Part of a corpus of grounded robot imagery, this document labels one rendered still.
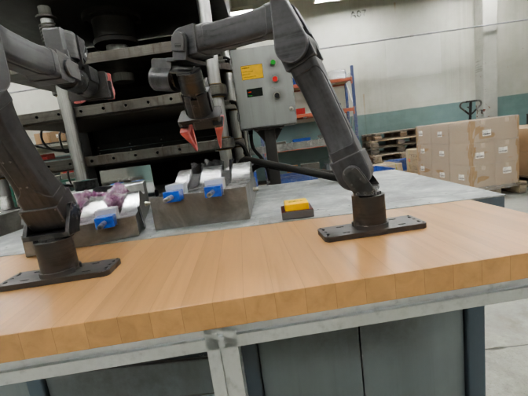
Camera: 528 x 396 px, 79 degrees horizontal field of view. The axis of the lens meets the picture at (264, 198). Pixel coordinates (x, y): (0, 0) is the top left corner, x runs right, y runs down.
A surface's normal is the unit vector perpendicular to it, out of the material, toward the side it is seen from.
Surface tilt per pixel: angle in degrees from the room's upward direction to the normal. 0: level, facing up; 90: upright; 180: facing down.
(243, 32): 93
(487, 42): 90
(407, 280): 90
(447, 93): 90
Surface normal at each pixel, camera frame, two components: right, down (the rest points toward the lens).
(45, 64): 0.99, -0.06
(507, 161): 0.03, 0.02
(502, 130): 0.07, 0.31
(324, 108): -0.36, 0.19
